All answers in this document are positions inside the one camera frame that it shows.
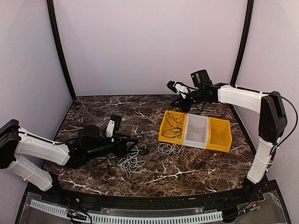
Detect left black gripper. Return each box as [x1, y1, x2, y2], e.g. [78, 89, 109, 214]
[85, 133, 138, 160]

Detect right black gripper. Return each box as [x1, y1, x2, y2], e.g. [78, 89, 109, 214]
[171, 88, 205, 112]

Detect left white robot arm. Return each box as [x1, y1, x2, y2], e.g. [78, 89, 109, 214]
[0, 116, 138, 203]

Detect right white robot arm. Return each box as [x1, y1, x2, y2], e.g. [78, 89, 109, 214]
[167, 70, 290, 203]

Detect left yellow plastic bin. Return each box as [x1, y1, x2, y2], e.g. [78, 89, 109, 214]
[158, 110, 187, 146]

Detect yellow plastic bin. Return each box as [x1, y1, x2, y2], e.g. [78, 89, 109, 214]
[206, 117, 233, 153]
[158, 110, 187, 146]

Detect white plastic bin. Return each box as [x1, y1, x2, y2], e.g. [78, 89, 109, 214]
[183, 114, 209, 149]

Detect right yellow plastic bin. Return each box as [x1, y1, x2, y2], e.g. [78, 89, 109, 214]
[206, 117, 233, 153]

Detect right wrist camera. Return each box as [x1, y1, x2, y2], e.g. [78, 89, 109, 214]
[166, 81, 191, 99]

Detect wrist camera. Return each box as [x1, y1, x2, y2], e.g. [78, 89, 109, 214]
[103, 114, 121, 142]
[166, 81, 191, 99]

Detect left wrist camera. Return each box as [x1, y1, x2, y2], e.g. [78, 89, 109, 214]
[103, 114, 121, 142]

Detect white slotted cable duct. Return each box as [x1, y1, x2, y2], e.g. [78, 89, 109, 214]
[29, 199, 224, 224]

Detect right black frame post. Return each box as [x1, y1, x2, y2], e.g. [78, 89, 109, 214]
[230, 0, 254, 85]

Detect black frame post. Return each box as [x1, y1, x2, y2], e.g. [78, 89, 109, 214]
[46, 0, 77, 101]
[230, 0, 254, 85]

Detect black front rail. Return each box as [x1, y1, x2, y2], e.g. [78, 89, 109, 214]
[28, 181, 278, 212]

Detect left black frame post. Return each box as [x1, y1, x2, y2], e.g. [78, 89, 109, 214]
[46, 0, 77, 101]

